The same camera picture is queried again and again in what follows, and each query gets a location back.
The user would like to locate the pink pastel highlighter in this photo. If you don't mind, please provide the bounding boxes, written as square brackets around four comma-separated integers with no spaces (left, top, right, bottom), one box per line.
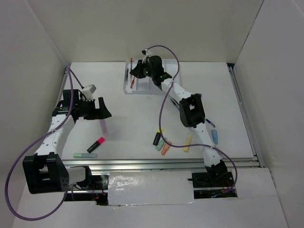
[100,119,109,137]

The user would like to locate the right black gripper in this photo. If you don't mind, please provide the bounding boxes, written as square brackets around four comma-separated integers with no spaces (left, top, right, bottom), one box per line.
[130,59,155,79]

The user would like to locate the white foil cover panel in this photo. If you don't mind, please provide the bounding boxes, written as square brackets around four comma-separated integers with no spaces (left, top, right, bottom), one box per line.
[108,171,195,206]

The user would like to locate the aluminium table frame rails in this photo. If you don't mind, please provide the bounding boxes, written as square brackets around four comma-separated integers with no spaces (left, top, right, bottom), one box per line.
[61,62,260,172]

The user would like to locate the green pastel long highlighter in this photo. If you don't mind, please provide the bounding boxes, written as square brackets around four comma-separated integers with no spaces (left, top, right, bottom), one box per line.
[73,153,98,159]

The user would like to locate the purple cable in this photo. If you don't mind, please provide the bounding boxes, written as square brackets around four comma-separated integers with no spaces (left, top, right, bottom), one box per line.
[145,45,238,192]
[4,67,92,219]

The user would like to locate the orange pastel short highlighter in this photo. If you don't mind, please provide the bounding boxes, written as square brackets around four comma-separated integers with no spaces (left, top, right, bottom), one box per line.
[161,143,171,156]

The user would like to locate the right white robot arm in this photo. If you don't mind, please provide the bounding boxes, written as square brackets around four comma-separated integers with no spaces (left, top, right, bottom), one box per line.
[130,56,228,186]

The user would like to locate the green gel pen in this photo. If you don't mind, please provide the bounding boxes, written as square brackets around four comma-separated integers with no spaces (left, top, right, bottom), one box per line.
[170,98,180,110]

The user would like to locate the green pastel short highlighter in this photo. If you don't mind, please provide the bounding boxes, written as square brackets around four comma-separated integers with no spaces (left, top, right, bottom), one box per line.
[155,137,167,151]

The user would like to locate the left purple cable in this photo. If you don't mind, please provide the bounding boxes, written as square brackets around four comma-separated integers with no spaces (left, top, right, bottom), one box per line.
[4,67,92,219]

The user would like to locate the blue pastel highlighter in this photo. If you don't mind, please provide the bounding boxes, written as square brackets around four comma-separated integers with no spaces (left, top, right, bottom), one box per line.
[211,129,219,144]

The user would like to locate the yellow pastel highlighter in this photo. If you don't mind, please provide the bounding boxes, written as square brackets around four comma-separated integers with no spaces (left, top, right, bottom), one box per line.
[183,134,192,152]

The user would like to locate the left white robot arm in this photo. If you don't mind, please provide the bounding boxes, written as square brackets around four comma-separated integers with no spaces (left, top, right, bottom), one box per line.
[22,85,112,194]

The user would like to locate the red gel pen with grip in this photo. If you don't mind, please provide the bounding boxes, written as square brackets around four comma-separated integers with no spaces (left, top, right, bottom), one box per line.
[130,77,135,89]

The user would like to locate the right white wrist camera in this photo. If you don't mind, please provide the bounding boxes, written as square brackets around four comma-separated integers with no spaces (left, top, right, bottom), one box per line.
[142,49,152,63]

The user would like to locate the white divided plastic tray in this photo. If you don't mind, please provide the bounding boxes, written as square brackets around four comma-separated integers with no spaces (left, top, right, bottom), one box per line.
[123,59,182,95]

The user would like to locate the black pink-capped highlighter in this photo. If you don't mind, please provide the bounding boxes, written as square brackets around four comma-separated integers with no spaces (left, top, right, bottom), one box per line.
[86,137,105,153]

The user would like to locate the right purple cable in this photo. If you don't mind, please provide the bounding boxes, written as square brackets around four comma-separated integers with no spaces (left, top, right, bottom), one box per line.
[145,45,238,192]

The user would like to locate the black yellow-capped highlighter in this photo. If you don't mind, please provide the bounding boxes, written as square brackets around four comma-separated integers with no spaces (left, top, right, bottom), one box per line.
[152,129,161,146]

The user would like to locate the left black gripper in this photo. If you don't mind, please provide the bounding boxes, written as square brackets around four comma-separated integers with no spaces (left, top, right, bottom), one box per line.
[76,97,112,120]

